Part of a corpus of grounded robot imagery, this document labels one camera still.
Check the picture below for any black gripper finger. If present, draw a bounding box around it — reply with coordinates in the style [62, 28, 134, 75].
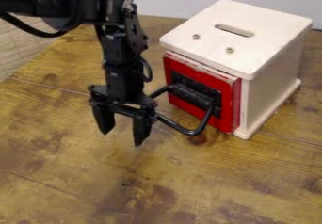
[133, 108, 155, 147]
[91, 100, 117, 135]

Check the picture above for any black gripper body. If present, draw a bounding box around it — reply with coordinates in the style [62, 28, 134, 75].
[88, 58, 155, 117]

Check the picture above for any black metal drawer handle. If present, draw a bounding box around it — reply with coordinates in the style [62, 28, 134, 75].
[149, 71, 223, 137]

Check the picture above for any red drawer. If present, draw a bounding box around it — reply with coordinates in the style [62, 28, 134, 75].
[163, 51, 242, 134]

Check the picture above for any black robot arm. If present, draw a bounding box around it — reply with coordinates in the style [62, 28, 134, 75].
[0, 0, 155, 145]

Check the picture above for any white wooden drawer box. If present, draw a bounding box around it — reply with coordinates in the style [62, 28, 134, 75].
[161, 0, 312, 139]

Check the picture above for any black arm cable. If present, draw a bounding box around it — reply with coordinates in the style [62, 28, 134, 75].
[0, 12, 154, 84]

